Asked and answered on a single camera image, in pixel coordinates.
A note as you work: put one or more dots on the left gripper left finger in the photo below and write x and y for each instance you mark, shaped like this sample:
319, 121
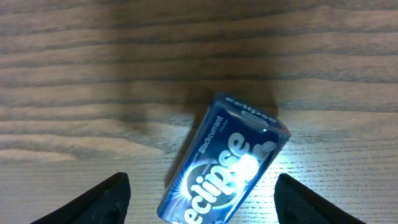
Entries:
105, 203

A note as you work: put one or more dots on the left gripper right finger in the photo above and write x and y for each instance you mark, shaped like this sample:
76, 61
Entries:
297, 204

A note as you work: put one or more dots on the blue Eclipse mints box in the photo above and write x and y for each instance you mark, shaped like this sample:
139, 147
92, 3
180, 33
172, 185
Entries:
233, 147

